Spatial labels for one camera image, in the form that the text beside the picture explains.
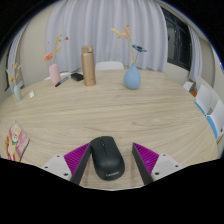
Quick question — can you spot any wide white curtain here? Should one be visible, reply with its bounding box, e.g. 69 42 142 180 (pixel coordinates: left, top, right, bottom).
45 0 169 74

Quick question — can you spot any pink vase with flowers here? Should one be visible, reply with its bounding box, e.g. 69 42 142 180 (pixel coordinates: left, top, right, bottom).
43 34 70 86

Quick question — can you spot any green vase with flowers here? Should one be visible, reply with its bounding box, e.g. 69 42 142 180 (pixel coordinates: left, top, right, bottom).
5 62 24 102

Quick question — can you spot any small black box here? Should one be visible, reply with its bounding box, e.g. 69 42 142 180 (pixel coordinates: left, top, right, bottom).
70 72 85 82

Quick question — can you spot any black computer mouse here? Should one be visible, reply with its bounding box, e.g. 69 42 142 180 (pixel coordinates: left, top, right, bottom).
89 135 126 182

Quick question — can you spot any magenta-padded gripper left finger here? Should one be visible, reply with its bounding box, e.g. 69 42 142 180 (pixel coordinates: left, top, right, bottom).
42 142 92 186

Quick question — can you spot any gold drink bottle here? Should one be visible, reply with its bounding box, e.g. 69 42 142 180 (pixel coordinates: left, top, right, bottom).
81 45 97 87

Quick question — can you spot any narrow white curtain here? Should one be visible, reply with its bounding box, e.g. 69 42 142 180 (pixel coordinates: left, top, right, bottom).
7 21 29 89
188 24 203 83

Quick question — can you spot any dark marker pen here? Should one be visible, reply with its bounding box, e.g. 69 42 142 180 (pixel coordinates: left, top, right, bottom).
54 76 70 88

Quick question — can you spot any white chair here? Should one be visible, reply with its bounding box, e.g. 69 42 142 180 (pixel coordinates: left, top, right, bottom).
95 60 125 72

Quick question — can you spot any blue vase with flowers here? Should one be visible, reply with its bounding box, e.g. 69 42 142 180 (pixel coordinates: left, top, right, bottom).
110 24 148 90

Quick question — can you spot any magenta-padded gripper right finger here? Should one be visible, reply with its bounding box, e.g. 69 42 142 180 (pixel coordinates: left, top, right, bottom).
131 142 184 185

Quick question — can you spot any group of white blue chairs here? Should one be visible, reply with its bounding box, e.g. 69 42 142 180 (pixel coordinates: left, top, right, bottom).
182 74 224 144

